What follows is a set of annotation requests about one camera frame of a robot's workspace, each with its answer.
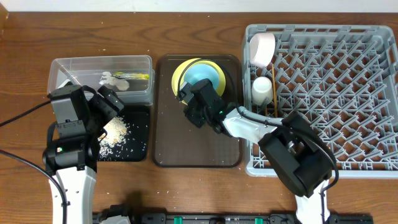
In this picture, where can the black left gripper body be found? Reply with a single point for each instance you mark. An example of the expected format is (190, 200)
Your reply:
(109, 101)

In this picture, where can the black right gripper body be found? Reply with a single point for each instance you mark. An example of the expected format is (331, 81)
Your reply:
(198, 117)

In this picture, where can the white tissue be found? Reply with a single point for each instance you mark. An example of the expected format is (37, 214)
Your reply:
(119, 84)

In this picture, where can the yellow green snack wrapper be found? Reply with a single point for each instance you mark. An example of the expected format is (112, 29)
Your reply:
(131, 76)

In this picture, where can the light blue bowl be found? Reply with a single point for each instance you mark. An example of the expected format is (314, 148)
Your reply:
(199, 72)

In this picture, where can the yellow plate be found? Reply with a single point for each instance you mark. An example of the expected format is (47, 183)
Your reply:
(222, 81)

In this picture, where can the white paper cup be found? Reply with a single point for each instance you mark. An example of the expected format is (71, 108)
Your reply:
(262, 91)

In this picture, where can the white bowl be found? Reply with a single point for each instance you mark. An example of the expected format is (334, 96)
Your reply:
(261, 49)

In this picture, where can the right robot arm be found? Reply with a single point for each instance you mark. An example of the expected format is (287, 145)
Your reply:
(301, 160)

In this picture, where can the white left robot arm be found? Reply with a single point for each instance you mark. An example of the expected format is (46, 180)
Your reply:
(73, 147)

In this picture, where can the grey plastic dishwasher rack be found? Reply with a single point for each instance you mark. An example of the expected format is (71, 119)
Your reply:
(343, 81)

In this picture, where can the spilled rice pile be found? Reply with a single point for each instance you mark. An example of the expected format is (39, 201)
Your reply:
(115, 133)

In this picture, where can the clear plastic bin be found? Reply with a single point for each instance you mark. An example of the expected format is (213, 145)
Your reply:
(88, 71)

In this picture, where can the dark brown serving tray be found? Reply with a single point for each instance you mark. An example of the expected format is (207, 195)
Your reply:
(176, 141)

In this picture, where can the black tray bin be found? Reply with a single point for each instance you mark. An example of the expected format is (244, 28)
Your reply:
(136, 140)

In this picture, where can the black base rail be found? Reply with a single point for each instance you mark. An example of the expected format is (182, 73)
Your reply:
(124, 214)

